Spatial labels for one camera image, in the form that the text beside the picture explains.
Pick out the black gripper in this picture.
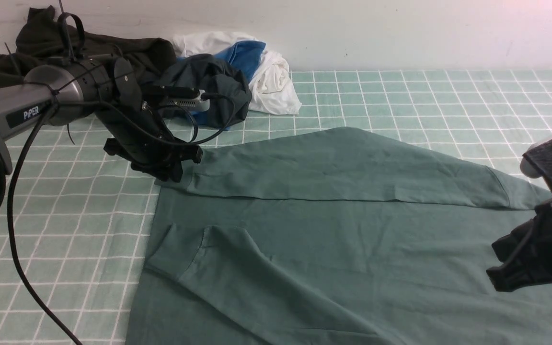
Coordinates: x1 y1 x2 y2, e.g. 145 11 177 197
486 203 552 292
95 101 203 183

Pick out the green long sleeve shirt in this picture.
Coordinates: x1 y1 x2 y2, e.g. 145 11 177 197
126 127 552 345

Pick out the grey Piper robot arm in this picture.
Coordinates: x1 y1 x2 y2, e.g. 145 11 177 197
0 54 552 292

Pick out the dark grey crumpled garment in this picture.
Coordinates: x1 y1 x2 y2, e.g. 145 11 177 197
153 53 252 129

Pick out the green checkered tablecloth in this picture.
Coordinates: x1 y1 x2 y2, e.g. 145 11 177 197
0 70 552 345

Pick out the white crumpled garment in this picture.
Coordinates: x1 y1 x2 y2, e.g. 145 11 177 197
172 31 302 115

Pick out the blue crumpled garment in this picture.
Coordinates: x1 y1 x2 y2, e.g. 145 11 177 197
177 41 265 125

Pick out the dark olive crumpled garment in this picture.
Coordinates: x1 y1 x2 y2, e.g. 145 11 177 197
0 6 177 88

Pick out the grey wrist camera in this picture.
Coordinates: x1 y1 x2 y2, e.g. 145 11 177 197
141 85 210 112

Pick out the black cable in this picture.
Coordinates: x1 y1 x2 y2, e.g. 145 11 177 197
7 91 236 345

